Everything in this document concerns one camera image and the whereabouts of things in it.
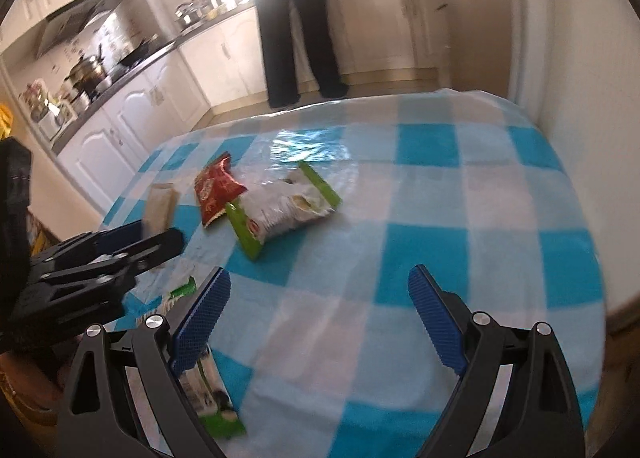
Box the blue checkered tablecloth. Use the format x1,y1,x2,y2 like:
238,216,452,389
103,90,605,457

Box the green snack packet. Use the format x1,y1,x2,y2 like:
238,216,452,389
226,161,342,261

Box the person in dark clothes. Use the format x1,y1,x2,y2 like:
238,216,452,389
252,0,352,111

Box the blue green wipes pack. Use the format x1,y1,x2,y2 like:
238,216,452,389
137,276,246,440

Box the red snack packet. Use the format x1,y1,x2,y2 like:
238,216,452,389
194,151,247,228

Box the yellow hanging towel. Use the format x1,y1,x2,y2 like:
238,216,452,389
0,103,14,140

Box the black frying pan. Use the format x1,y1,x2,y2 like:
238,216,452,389
118,34,160,69

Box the small silver foil pouch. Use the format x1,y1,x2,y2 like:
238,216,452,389
142,184,179,238

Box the steel cooking pot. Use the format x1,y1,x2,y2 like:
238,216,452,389
66,45,108,100

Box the white kitchen cabinets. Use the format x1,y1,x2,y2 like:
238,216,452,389
1,0,448,212

